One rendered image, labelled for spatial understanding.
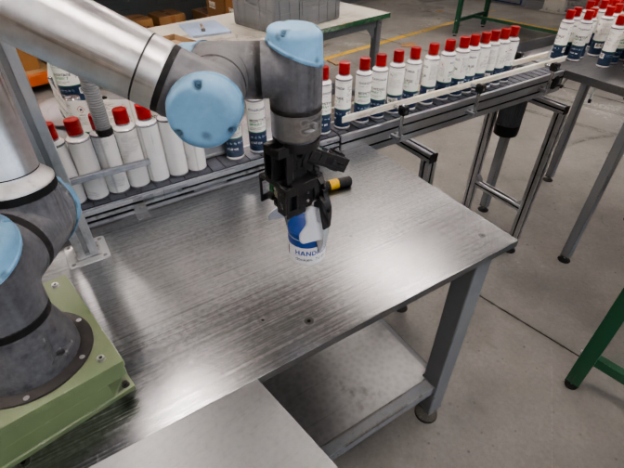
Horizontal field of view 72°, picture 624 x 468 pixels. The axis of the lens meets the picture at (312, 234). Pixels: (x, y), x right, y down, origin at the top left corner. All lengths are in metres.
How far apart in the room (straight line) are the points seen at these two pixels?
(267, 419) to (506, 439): 1.17
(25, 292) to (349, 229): 0.68
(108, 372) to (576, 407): 1.63
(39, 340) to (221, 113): 0.45
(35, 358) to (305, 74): 0.55
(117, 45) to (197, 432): 0.55
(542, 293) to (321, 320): 1.60
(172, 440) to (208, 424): 0.06
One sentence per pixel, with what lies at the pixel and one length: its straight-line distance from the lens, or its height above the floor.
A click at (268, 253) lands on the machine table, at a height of 0.83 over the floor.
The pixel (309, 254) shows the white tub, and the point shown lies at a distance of 0.78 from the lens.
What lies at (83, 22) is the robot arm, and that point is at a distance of 0.50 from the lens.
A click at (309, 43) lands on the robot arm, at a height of 1.34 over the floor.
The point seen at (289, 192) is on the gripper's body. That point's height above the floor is 1.13.
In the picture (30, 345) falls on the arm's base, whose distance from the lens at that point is 0.75.
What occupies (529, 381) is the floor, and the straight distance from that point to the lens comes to 1.95.
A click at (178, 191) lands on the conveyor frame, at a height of 0.86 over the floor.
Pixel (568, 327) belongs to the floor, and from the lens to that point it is 2.22.
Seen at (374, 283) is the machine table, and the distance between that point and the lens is 0.94.
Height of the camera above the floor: 1.49
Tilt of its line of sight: 39 degrees down
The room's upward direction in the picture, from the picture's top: straight up
